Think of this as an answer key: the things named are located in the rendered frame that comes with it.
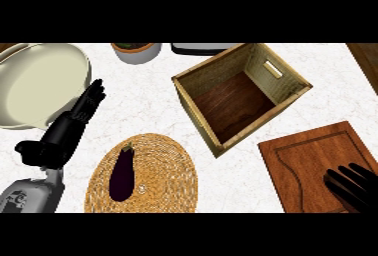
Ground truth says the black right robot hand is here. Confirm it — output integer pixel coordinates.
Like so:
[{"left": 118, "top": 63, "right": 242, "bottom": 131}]
[{"left": 322, "top": 162, "right": 378, "bottom": 214}]

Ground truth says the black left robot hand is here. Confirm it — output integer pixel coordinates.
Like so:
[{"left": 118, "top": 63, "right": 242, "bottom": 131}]
[{"left": 13, "top": 78, "right": 108, "bottom": 171}]

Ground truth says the brown wooden cutting board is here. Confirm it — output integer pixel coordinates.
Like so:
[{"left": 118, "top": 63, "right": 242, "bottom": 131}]
[{"left": 257, "top": 120, "right": 378, "bottom": 214}]

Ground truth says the square wicker basket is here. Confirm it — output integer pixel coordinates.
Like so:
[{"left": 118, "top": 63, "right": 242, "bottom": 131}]
[{"left": 170, "top": 42, "right": 314, "bottom": 159}]

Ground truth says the cream round pan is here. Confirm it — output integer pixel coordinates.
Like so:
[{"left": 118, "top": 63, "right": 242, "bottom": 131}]
[{"left": 0, "top": 43, "right": 93, "bottom": 131}]

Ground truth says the purple eggplant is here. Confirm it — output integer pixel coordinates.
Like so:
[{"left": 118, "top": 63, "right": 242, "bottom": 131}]
[{"left": 108, "top": 141, "right": 137, "bottom": 203}]

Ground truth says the round woven placemat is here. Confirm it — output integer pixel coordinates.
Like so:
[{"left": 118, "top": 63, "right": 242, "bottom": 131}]
[{"left": 83, "top": 132, "right": 201, "bottom": 214}]

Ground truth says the grey plant pot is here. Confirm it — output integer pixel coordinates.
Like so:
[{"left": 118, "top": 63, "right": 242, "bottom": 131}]
[{"left": 109, "top": 42, "right": 164, "bottom": 66}]

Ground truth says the brown wooden panel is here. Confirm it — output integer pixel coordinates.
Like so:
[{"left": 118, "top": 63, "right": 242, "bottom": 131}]
[{"left": 345, "top": 42, "right": 378, "bottom": 96}]

